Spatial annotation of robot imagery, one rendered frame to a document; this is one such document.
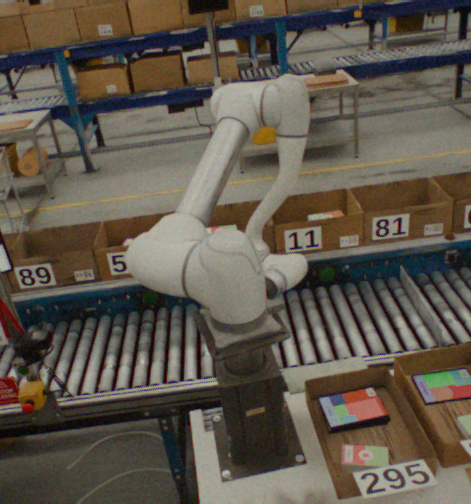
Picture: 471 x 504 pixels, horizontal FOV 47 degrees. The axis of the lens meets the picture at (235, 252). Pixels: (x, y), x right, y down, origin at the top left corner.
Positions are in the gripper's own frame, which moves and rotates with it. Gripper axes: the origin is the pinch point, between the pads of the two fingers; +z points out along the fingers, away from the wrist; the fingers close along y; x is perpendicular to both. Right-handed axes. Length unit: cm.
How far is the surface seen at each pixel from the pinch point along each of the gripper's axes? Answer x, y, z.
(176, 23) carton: 374, 53, -369
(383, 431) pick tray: -53, 22, -17
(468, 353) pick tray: -62, 11, -59
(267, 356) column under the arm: -18.2, 0.5, 3.5
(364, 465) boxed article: -55, 19, -1
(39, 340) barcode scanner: 46, 22, 35
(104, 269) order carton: 80, 43, -20
